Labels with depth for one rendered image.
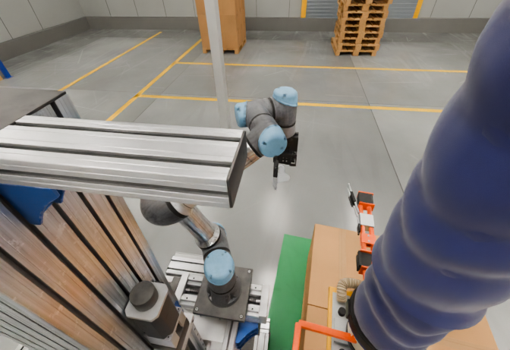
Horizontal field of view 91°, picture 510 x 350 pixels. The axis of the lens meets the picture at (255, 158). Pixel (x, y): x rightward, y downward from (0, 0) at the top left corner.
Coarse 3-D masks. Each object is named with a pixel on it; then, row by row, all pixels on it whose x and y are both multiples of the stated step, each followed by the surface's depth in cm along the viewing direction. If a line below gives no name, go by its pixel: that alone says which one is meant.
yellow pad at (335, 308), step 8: (328, 296) 107; (328, 304) 104; (336, 304) 103; (344, 304) 103; (328, 312) 102; (336, 312) 101; (344, 312) 98; (328, 320) 99; (328, 336) 95; (328, 344) 93; (336, 344) 93
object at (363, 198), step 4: (360, 192) 132; (364, 192) 132; (368, 192) 132; (360, 196) 130; (364, 196) 130; (368, 196) 130; (372, 196) 130; (360, 200) 128; (364, 200) 128; (368, 200) 128; (372, 200) 128; (360, 204) 128; (364, 204) 127; (368, 204) 126; (372, 204) 126; (364, 208) 129; (372, 208) 127
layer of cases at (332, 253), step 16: (320, 240) 185; (336, 240) 185; (352, 240) 184; (320, 256) 176; (336, 256) 175; (352, 256) 175; (320, 272) 167; (336, 272) 167; (352, 272) 166; (320, 288) 159; (304, 304) 178; (320, 304) 152; (304, 320) 155; (320, 320) 145; (304, 336) 140; (320, 336) 139; (448, 336) 138; (464, 336) 138; (480, 336) 137
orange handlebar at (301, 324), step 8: (360, 208) 126; (368, 208) 126; (360, 232) 116; (360, 240) 113; (368, 240) 112; (296, 328) 87; (304, 328) 88; (312, 328) 87; (320, 328) 87; (328, 328) 87; (296, 336) 85; (336, 336) 85; (344, 336) 85; (352, 336) 85; (296, 344) 83
